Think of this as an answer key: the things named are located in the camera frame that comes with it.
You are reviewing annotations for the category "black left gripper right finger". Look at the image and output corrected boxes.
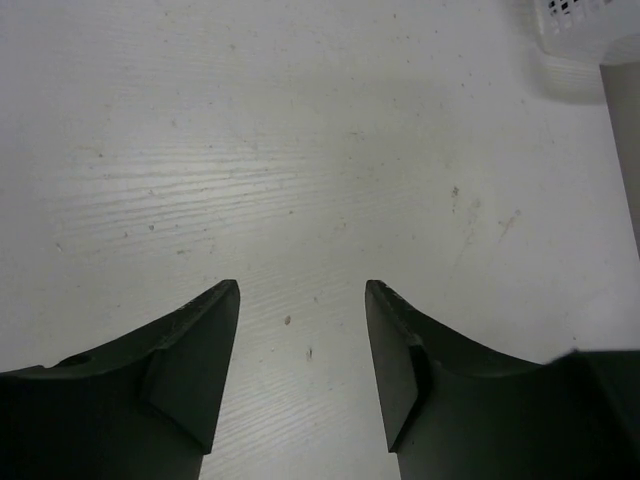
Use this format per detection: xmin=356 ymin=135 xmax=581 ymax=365
xmin=365 ymin=280 xmax=639 ymax=479

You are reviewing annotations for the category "white plastic mesh basket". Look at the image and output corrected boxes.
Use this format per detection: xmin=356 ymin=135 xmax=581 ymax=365
xmin=534 ymin=0 xmax=640 ymax=66

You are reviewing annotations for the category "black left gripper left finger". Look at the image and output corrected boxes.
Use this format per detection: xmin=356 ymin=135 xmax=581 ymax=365
xmin=1 ymin=279 xmax=240 ymax=479

